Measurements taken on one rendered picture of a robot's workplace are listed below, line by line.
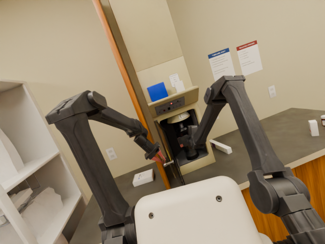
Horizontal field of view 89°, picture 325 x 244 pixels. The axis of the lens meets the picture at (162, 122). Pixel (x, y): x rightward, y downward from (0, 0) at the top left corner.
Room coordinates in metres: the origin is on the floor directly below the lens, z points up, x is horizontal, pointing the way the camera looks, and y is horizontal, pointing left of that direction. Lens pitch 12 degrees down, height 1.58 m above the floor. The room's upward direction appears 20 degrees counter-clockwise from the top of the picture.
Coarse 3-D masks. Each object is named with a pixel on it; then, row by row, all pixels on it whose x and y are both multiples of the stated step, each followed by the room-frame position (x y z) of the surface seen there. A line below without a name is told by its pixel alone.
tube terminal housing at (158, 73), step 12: (180, 60) 1.08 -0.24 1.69; (144, 72) 1.07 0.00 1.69; (156, 72) 1.07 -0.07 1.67; (168, 72) 1.08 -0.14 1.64; (180, 72) 1.08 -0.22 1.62; (144, 84) 1.07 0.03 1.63; (168, 84) 1.08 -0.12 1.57; (144, 96) 1.09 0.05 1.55; (180, 108) 1.08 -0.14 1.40; (192, 108) 1.08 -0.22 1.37; (180, 168) 1.07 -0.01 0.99; (192, 168) 1.07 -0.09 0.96
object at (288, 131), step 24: (264, 120) 1.49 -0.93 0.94; (288, 120) 1.32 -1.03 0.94; (240, 144) 1.20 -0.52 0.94; (288, 144) 0.98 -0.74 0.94; (312, 144) 0.89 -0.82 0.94; (144, 168) 1.39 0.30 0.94; (168, 168) 1.23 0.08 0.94; (216, 168) 1.00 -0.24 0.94; (240, 168) 0.91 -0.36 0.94; (120, 192) 1.14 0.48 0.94; (144, 192) 1.03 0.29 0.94; (96, 216) 0.96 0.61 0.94; (72, 240) 0.82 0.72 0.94; (96, 240) 0.76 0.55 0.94
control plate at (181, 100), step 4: (176, 100) 0.99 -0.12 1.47; (180, 100) 1.00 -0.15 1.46; (184, 100) 1.01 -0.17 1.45; (164, 104) 0.98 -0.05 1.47; (168, 104) 0.99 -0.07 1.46; (172, 104) 1.00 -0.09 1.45; (176, 104) 1.01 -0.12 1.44; (184, 104) 1.04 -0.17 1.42; (156, 108) 0.99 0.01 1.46; (160, 108) 1.00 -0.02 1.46; (164, 108) 1.01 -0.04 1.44; (172, 108) 1.03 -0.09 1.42; (156, 112) 1.01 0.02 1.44; (160, 112) 1.02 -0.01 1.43; (164, 112) 1.04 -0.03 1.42
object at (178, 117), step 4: (184, 112) 1.12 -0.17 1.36; (172, 116) 1.12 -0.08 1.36; (176, 116) 1.11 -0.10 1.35; (180, 116) 1.10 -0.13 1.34; (184, 116) 1.10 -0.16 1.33; (188, 116) 1.12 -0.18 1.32; (168, 120) 1.15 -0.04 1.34; (172, 120) 1.11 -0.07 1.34; (176, 120) 1.10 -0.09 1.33; (180, 120) 1.09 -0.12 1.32
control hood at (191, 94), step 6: (186, 90) 0.97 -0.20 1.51; (192, 90) 0.97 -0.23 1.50; (198, 90) 0.99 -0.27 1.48; (168, 96) 0.96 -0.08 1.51; (174, 96) 0.96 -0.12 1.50; (180, 96) 0.98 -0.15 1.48; (186, 96) 1.00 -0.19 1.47; (192, 96) 1.01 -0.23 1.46; (150, 102) 1.01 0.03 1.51; (156, 102) 0.95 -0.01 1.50; (162, 102) 0.97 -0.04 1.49; (186, 102) 1.03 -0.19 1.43; (192, 102) 1.05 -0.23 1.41; (150, 108) 0.97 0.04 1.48; (156, 114) 1.03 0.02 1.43
